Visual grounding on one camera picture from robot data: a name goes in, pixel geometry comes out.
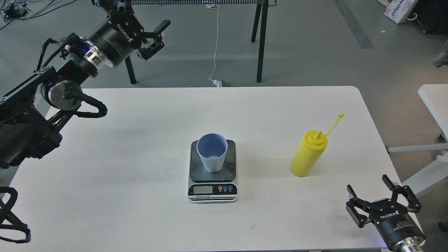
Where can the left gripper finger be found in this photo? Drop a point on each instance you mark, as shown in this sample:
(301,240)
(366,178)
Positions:
(156,36)
(117,9)

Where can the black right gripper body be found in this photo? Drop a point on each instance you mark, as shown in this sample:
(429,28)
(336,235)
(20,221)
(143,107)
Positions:
(399,231)

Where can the blue plastic cup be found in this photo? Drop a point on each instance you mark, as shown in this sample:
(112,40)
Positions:
(212,149)

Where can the yellow squeeze bottle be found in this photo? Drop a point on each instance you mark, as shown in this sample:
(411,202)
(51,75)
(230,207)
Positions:
(312,146)

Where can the digital kitchen scale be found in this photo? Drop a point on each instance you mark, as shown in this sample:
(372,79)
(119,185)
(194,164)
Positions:
(205,187)

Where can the white cardboard box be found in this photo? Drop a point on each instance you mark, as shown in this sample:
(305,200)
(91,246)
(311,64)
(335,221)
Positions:
(399,10)

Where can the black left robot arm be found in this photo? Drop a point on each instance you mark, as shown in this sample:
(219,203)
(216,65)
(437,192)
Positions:
(33,114)

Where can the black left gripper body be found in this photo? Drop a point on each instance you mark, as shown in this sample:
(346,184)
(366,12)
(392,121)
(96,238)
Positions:
(117,37)

